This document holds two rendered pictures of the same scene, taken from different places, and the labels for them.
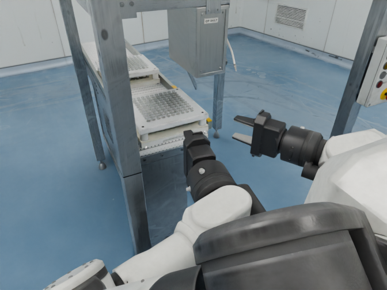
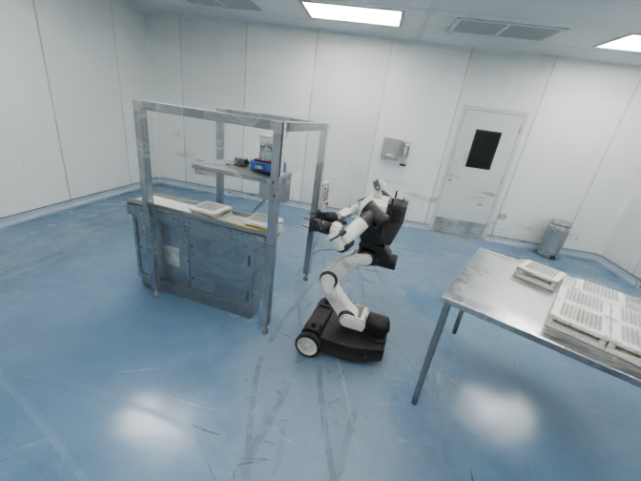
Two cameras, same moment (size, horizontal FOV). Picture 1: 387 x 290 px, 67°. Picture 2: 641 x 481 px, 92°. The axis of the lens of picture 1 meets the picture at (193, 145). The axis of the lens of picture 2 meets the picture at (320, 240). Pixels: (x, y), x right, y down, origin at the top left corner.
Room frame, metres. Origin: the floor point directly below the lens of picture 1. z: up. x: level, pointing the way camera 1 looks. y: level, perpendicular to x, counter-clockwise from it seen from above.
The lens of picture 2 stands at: (-0.88, 1.52, 1.73)
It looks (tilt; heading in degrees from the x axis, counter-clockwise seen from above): 22 degrees down; 311
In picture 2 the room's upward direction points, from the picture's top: 8 degrees clockwise
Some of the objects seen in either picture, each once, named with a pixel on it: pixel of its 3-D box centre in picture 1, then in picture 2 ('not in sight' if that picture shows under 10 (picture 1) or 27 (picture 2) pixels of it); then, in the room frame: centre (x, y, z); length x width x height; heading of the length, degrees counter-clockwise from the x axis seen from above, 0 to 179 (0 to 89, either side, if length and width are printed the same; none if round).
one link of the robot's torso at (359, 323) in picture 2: not in sight; (354, 316); (0.18, -0.25, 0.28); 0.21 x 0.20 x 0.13; 26
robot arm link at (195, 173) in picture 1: (202, 171); (318, 225); (0.48, -0.02, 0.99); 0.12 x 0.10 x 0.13; 17
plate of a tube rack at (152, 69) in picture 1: (126, 67); (211, 208); (1.36, 0.32, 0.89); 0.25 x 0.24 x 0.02; 116
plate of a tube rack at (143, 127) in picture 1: (162, 108); (262, 219); (0.94, 0.11, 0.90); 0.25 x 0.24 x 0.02; 117
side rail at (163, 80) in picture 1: (149, 66); (213, 207); (1.49, 0.23, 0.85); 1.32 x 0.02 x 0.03; 26
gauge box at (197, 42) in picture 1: (195, 34); (275, 187); (0.97, -0.01, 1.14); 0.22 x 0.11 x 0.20; 26
